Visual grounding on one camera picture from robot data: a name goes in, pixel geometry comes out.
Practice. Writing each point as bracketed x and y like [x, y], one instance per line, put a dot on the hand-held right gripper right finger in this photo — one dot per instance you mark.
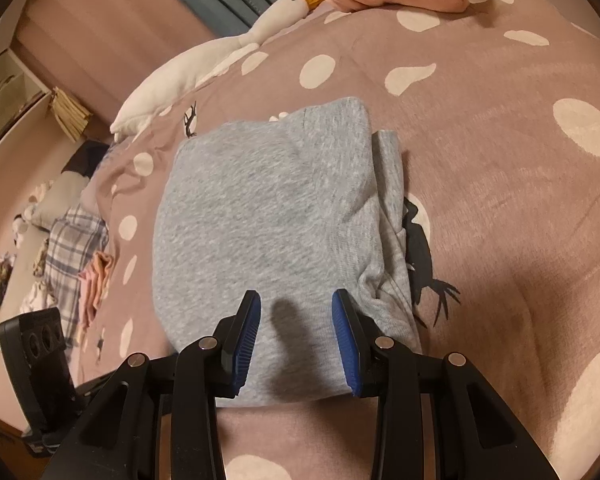
[347, 345]

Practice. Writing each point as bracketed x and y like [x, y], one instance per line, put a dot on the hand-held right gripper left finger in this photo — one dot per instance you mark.
[245, 345]

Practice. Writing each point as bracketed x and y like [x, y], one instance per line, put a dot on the grey small sweater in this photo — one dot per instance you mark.
[260, 210]

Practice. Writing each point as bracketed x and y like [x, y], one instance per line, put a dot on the white patterned cloth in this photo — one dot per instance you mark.
[37, 300]

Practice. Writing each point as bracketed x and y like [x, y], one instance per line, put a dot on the floral cloth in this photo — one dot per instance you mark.
[0, 280]

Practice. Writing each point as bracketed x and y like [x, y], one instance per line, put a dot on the pink folded cloth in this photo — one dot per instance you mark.
[95, 280]

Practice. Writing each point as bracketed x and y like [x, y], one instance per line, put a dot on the plaid pillow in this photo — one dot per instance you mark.
[72, 255]

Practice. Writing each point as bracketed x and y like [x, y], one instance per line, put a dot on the grey pillow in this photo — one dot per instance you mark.
[60, 195]

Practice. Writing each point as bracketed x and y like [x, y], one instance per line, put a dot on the polka dot mauve blanket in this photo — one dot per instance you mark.
[480, 185]

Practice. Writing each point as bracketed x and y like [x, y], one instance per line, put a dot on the dark cloth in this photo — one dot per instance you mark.
[87, 157]

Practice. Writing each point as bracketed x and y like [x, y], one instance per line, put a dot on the beige tassel bundle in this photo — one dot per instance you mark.
[70, 115]

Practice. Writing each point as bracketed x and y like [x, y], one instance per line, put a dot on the white goose plush toy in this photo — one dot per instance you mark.
[180, 75]

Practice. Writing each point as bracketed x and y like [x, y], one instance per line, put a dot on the white shelf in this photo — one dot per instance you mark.
[5, 90]

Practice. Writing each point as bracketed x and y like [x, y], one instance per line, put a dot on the pink curtain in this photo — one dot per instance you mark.
[105, 20]

